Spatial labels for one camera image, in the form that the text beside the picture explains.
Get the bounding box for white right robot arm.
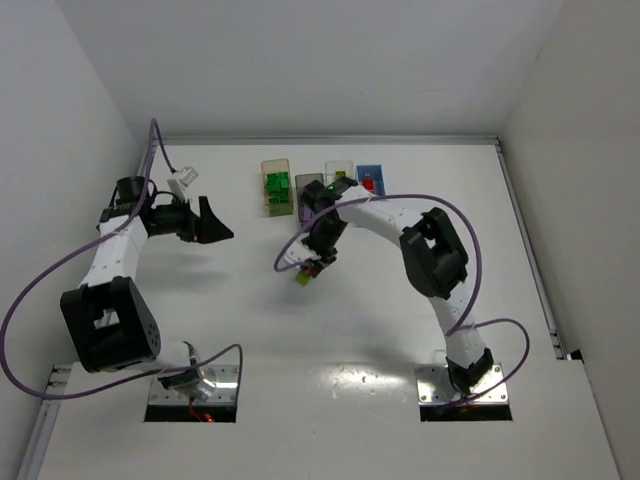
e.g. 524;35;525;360
288;177;493;397

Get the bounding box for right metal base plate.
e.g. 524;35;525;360
415;361;510;407

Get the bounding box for red green lego stack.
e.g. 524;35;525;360
295;265;322;286

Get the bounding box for metal base plate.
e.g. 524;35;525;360
415;361;510;407
148;364;242;407

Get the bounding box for orange translucent bin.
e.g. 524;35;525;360
261;158;294;217

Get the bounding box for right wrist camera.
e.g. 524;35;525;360
283;240;320;266

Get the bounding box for grey translucent bin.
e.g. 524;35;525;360
294;172;325;226

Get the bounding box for clear plastic bin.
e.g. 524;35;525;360
324;160;355;184

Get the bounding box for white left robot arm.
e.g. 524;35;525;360
60;176;234;391

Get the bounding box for blue plastic bin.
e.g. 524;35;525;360
356;164;386;196

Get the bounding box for green square lego brick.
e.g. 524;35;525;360
264;172;290;205

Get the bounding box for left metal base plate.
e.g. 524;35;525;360
148;364;242;407

